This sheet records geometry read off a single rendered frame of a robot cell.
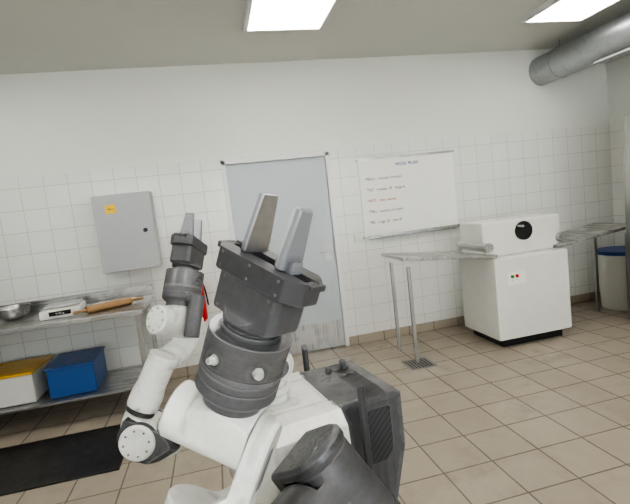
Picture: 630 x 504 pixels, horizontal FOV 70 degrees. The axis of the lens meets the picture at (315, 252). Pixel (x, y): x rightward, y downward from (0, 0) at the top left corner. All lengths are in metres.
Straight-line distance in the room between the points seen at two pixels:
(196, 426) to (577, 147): 5.98
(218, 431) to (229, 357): 0.09
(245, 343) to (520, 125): 5.47
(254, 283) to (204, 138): 4.21
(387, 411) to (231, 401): 0.44
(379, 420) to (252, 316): 0.47
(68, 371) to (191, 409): 3.78
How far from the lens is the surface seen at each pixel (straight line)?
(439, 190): 5.16
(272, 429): 0.50
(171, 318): 1.04
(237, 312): 0.45
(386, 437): 0.88
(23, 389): 4.41
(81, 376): 4.26
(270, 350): 0.45
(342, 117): 4.85
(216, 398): 0.47
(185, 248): 1.08
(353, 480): 0.67
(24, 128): 4.90
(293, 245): 0.42
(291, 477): 0.67
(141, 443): 1.10
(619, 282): 5.96
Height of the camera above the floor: 1.54
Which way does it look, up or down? 6 degrees down
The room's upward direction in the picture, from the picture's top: 7 degrees counter-clockwise
